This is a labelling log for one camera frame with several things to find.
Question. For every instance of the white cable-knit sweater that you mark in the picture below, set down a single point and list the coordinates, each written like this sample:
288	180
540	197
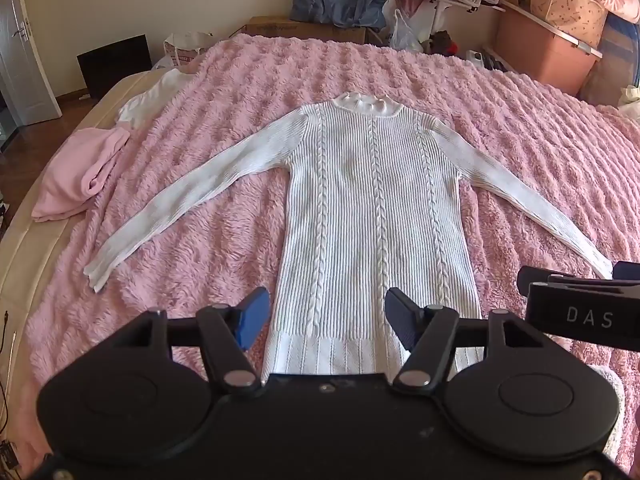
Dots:
373	203

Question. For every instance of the blue duffel bag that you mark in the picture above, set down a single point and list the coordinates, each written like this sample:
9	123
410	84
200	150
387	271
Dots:
340	13

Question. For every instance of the white plastic bag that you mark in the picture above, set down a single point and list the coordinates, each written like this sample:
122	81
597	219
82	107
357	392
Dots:
402	37

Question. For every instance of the white paper shopping bag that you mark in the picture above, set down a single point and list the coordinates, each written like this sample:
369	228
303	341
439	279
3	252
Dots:
183	47

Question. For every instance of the folded pink garment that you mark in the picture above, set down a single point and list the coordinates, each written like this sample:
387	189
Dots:
78	172

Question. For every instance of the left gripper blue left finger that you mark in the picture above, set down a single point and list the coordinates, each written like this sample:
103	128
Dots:
226	333

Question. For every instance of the black panel by wall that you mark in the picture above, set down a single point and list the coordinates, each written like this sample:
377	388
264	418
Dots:
105	66

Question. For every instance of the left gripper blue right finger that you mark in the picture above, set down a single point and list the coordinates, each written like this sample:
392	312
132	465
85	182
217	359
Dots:
428	334

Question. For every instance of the white door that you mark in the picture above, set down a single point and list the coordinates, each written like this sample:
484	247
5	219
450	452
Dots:
24	83

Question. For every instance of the white garment on bed edge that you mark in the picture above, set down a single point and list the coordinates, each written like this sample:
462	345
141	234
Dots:
140	110

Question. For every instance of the pink plastic storage bin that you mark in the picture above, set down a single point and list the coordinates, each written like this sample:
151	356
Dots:
533	47

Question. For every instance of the pink fluffy bed blanket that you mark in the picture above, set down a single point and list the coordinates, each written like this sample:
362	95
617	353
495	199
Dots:
583	159

